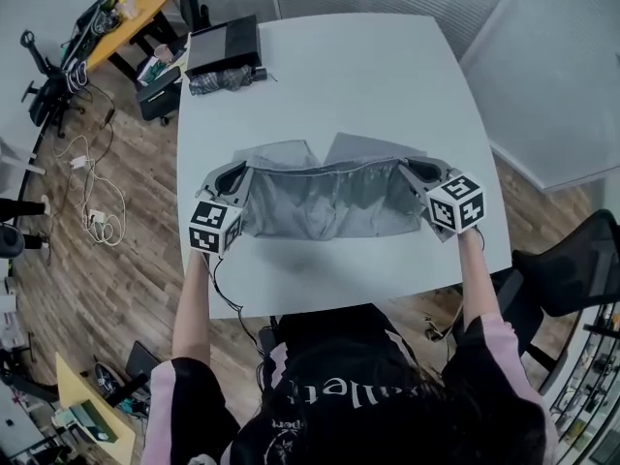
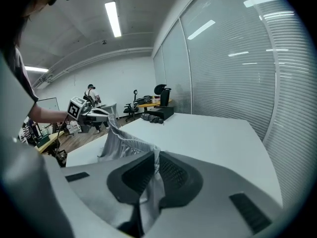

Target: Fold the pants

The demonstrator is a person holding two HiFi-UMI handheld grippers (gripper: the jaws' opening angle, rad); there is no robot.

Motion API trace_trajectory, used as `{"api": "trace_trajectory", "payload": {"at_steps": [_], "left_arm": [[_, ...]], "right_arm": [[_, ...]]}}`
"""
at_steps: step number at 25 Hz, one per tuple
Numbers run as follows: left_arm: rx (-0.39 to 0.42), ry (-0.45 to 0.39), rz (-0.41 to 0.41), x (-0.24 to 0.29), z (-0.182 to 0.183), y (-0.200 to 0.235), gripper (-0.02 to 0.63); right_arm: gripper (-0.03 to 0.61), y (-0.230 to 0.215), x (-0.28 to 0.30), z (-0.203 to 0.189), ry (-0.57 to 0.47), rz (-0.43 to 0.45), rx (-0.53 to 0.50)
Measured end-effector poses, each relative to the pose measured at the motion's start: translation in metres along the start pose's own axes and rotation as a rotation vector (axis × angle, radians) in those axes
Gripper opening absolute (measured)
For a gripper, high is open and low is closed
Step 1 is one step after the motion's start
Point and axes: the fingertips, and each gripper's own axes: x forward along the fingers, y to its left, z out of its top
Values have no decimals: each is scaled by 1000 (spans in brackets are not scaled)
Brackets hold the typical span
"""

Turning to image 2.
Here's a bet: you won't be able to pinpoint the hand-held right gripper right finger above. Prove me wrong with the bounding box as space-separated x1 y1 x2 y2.
158 152 204 209

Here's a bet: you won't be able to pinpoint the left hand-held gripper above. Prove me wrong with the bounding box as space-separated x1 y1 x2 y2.
67 96 110 134

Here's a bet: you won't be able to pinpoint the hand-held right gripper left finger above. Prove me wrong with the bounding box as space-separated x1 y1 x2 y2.
106 151 157 205

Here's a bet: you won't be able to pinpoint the grey pants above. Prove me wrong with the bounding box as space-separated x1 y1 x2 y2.
97 114 166 234

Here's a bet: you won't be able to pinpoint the person's left forearm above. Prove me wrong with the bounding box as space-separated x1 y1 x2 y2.
28 102 69 124

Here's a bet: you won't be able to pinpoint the whiteboard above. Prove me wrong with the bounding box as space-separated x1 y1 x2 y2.
36 97 60 114

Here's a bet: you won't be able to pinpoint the white desk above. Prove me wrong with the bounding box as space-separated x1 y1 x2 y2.
100 102 117 117

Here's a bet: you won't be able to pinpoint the yellow wooden table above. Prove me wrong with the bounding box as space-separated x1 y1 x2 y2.
36 130 65 154

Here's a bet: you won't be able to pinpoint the ceiling pipes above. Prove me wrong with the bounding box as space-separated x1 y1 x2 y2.
32 47 154 89

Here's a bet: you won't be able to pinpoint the person's grey shirt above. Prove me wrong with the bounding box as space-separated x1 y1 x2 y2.
9 46 40 104

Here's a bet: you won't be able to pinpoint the dark folded cloth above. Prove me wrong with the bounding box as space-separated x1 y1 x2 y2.
140 113 164 124

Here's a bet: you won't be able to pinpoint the round orange table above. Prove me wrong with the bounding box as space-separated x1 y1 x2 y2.
137 98 172 109

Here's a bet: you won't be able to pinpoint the black box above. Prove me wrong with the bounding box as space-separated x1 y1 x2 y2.
146 105 175 121

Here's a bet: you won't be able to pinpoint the black high-back office chair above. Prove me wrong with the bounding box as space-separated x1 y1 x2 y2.
153 83 172 108

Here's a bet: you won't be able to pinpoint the long ceiling light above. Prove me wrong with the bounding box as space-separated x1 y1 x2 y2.
104 0 122 38

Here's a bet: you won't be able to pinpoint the black cable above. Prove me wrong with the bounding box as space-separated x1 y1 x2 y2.
54 117 70 160

